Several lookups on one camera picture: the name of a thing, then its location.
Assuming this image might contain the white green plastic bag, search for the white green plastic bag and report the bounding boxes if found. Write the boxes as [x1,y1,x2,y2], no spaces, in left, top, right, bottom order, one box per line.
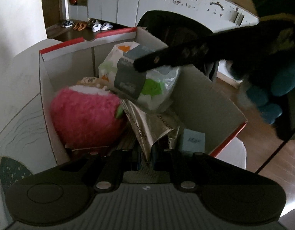
[98,42,180,111]

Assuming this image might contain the foil paper bag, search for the foil paper bag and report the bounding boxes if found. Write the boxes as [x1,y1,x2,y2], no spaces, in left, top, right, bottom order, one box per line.
[120,99,180,160]

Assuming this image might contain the light blue small box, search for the light blue small box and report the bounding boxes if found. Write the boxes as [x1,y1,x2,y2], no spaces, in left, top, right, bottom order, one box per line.
[179,129,205,155]

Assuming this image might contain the pink fluffy plush toy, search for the pink fluffy plush toy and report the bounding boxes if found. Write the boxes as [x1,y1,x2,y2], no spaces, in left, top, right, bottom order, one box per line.
[50,85,123,149]

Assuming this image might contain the yellow hamster plush toy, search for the yellow hamster plush toy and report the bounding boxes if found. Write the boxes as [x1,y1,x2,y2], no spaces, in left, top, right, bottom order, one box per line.
[76,77,109,90]

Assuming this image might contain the teal gloved right hand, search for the teal gloved right hand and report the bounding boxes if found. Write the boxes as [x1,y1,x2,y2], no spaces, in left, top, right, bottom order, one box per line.
[227,61,295,140]

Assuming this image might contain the white patterned cabinet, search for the white patterned cabinet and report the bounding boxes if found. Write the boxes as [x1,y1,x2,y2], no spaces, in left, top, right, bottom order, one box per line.
[66,0,259,32]

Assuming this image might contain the red cardboard box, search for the red cardboard box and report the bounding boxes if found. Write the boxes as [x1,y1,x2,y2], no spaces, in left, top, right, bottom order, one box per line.
[39,28,247,168]

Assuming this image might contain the white shoes on floor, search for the white shoes on floor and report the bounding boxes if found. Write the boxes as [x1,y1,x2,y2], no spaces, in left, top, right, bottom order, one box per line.
[91,20,113,32]

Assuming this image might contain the blue patterned table mat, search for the blue patterned table mat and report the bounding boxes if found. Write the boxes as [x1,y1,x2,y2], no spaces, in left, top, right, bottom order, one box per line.
[0,157,32,193]

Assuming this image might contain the black cable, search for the black cable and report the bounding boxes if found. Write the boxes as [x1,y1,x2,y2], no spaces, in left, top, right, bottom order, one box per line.
[255,126,295,174]

